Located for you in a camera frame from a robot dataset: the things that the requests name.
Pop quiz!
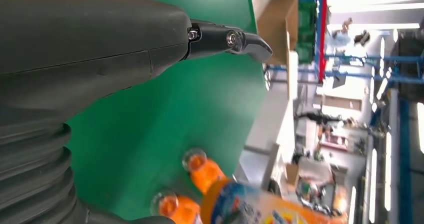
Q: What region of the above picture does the cardboard box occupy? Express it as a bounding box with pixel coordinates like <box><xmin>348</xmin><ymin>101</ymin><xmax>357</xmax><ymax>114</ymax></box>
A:
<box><xmin>256</xmin><ymin>0</ymin><xmax>300</xmax><ymax>66</ymax></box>

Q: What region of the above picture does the white side table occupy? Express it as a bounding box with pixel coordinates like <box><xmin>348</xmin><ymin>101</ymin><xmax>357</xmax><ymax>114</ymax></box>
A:
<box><xmin>236</xmin><ymin>80</ymin><xmax>297</xmax><ymax>192</ymax></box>

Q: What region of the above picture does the white foam sheet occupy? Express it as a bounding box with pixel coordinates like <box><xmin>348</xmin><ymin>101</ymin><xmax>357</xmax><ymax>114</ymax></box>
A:
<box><xmin>286</xmin><ymin>50</ymin><xmax>299</xmax><ymax>101</ymax></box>

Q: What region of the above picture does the green plastic crate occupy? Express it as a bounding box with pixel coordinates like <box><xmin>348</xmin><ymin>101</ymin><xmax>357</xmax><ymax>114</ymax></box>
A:
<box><xmin>297</xmin><ymin>0</ymin><xmax>320</xmax><ymax>35</ymax></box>
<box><xmin>295</xmin><ymin>33</ymin><xmax>316</xmax><ymax>64</ymax></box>

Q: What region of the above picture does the red upright bar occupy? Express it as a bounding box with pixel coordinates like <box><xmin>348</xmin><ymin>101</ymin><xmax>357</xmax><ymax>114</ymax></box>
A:
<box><xmin>317</xmin><ymin>0</ymin><xmax>329</xmax><ymax>83</ymax></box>

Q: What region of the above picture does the person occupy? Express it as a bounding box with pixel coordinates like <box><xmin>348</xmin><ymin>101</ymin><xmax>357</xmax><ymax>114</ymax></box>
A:
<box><xmin>331</xmin><ymin>17</ymin><xmax>354</xmax><ymax>48</ymax></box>

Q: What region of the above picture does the blue steel shelving rack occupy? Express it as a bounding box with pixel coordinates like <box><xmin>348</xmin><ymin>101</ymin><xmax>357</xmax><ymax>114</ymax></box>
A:
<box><xmin>299</xmin><ymin>0</ymin><xmax>424</xmax><ymax>224</ymax></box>

